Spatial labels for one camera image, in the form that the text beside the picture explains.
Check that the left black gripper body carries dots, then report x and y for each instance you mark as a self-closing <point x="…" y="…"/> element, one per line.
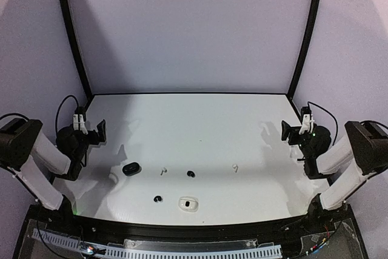
<point x="99" y="130"/>

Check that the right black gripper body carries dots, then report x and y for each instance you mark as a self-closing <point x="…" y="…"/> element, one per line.
<point x="287" y="131"/>

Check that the white earbud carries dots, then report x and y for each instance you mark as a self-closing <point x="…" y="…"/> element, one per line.
<point x="163" y="170"/>
<point x="235" y="167"/>

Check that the white earbud charging case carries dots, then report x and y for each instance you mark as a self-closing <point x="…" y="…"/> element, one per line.
<point x="188" y="204"/>

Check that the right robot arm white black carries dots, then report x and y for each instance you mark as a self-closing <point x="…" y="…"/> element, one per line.
<point x="362" y="151"/>

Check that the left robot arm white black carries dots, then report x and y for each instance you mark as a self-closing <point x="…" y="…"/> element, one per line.
<point x="24" y="144"/>

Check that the black earbud charging case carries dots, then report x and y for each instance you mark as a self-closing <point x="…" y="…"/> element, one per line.
<point x="131" y="169"/>

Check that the black earbud front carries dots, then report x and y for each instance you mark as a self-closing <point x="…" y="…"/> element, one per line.
<point x="157" y="199"/>

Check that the black earbud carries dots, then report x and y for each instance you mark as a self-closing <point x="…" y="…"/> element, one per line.
<point x="190" y="174"/>
<point x="157" y="199"/>

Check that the black earbud center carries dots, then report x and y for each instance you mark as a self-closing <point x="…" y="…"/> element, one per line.
<point x="190" y="174"/>

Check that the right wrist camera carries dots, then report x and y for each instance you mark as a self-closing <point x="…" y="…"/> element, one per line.
<point x="307" y="121"/>

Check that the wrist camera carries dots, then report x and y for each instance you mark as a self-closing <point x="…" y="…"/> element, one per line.
<point x="79" y="120"/>
<point x="307" y="121"/>

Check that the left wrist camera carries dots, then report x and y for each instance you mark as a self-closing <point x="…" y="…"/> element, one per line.
<point x="79" y="120"/>

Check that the black front aluminium rail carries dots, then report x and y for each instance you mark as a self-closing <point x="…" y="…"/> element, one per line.
<point x="278" y="229"/>

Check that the white slotted cable duct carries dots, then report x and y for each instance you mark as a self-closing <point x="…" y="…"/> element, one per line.
<point x="242" y="249"/>

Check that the right black frame post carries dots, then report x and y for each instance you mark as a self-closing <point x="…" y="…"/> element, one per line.
<point x="307" y="36"/>

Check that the black frame post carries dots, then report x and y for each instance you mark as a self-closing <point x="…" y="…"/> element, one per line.
<point x="307" y="36"/>
<point x="75" y="48"/>

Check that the left black frame post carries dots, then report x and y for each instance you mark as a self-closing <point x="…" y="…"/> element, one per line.
<point x="75" y="48"/>

